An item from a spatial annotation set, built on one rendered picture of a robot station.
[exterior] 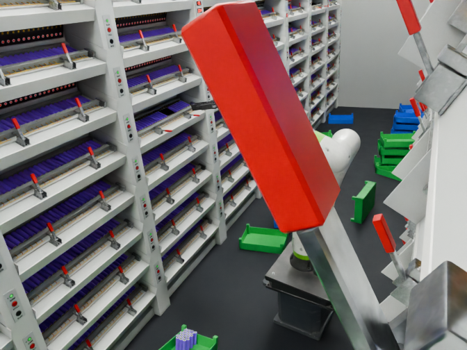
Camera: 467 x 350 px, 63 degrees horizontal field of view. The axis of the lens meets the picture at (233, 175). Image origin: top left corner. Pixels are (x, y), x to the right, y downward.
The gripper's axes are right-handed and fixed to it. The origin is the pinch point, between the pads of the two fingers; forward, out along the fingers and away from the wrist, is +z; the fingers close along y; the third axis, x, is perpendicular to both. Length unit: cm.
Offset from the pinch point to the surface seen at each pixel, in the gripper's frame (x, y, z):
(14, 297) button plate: 36, 107, 15
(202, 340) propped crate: 106, 48, -2
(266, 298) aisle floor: 111, 7, -16
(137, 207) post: 36, 43, 18
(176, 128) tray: 9.5, 3.2, 15.8
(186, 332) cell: 100, 51, 4
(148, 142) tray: 8.8, 26.8, 14.7
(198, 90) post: -4.4, -26.5, 17.8
